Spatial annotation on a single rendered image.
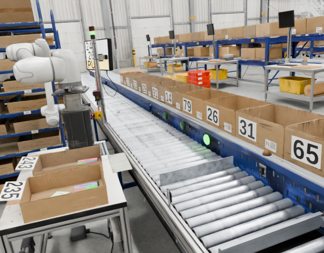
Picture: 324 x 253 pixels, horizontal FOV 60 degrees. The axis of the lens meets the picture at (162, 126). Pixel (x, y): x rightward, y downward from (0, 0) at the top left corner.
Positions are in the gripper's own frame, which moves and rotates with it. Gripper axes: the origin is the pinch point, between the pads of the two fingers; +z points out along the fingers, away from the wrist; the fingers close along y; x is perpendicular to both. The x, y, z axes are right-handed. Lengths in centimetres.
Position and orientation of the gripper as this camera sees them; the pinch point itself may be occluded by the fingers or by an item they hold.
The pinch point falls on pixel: (87, 105)
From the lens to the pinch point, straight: 284.3
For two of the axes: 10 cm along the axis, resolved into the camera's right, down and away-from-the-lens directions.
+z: 9.3, -1.7, 3.2
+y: -3.5, -2.4, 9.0
